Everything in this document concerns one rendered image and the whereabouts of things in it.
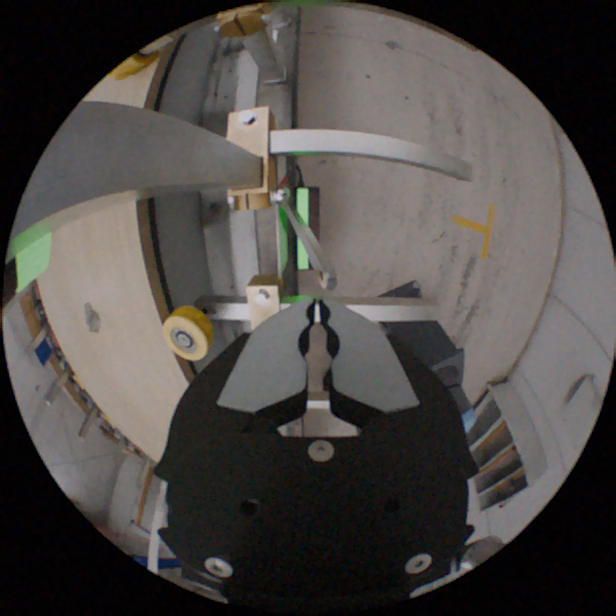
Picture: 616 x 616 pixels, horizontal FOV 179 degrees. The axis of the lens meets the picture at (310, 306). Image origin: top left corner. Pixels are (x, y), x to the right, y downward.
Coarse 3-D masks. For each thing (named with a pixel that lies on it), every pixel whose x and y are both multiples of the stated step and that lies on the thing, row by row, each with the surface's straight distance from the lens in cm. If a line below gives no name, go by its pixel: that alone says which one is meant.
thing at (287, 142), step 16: (272, 144) 28; (288, 144) 27; (304, 144) 27; (320, 144) 27; (336, 144) 27; (352, 144) 27; (368, 144) 28; (384, 144) 28; (400, 144) 29; (416, 144) 30; (384, 160) 31; (400, 160) 29; (416, 160) 30; (432, 160) 31; (448, 160) 32; (464, 160) 34; (464, 176) 34
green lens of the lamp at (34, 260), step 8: (40, 240) 10; (48, 240) 11; (32, 248) 10; (40, 248) 11; (48, 248) 11; (24, 256) 10; (32, 256) 11; (40, 256) 11; (48, 256) 11; (24, 264) 10; (32, 264) 11; (40, 264) 11; (24, 272) 11; (32, 272) 11; (40, 272) 12; (24, 280) 11
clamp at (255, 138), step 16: (240, 112) 29; (256, 112) 28; (240, 128) 28; (256, 128) 28; (272, 128) 30; (240, 144) 28; (256, 144) 27; (272, 160) 29; (272, 176) 29; (240, 192) 27; (256, 192) 26; (240, 208) 27; (256, 208) 27
